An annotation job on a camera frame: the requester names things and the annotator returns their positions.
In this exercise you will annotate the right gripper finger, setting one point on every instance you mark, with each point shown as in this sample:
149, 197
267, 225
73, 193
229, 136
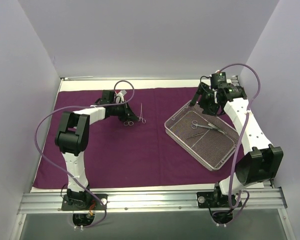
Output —
211, 110
200, 90

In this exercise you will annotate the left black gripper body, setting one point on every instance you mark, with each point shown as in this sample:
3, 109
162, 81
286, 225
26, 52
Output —
126, 113

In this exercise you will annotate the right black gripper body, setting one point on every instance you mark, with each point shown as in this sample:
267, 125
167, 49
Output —
206, 100

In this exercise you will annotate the silver surgical forceps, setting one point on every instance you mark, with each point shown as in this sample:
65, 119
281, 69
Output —
140, 117

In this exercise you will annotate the silver surgical scissors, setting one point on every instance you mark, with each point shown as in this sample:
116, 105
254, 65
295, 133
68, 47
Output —
195, 125

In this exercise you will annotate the metal mesh instrument tray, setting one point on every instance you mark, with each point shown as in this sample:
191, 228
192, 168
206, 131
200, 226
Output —
212, 149

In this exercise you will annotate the purple cloth wrap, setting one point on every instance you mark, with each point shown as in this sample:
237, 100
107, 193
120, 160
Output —
143, 155

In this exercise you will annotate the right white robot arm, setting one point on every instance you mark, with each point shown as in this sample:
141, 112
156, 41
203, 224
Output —
261, 160

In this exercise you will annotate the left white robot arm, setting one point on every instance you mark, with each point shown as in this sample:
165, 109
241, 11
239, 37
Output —
72, 140

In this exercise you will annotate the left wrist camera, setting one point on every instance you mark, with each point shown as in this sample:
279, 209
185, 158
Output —
112, 97

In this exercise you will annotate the back aluminium rail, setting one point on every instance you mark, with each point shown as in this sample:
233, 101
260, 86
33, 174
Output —
113, 78

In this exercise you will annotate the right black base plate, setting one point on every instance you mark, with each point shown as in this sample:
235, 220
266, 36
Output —
212, 200

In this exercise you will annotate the front aluminium rail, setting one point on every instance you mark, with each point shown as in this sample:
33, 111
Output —
153, 199

